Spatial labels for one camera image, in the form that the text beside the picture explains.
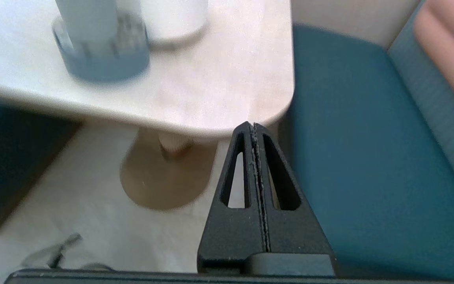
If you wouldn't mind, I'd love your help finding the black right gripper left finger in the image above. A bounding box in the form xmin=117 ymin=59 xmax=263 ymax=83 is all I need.
xmin=197 ymin=121 xmax=270 ymax=275

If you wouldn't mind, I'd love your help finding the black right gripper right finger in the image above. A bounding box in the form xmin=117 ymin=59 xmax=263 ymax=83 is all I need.
xmin=254 ymin=122 xmax=333 ymax=255

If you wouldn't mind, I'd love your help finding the round blue-grey perforated drip tray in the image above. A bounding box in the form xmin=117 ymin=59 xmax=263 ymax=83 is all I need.
xmin=52 ymin=14 xmax=151 ymax=83

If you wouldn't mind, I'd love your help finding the grey cup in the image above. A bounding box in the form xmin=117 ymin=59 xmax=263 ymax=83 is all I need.
xmin=55 ymin=0 xmax=118 ymax=44

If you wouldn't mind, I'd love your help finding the teal bench seat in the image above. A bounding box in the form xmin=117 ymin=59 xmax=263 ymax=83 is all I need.
xmin=0 ymin=97 xmax=84 ymax=232
xmin=280 ymin=0 xmax=454 ymax=280

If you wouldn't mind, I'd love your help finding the large tea dispenser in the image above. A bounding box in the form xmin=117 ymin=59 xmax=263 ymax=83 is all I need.
xmin=117 ymin=0 xmax=209 ymax=45

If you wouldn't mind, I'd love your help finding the black floor cable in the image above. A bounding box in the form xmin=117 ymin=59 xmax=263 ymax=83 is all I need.
xmin=20 ymin=233 xmax=113 ymax=273

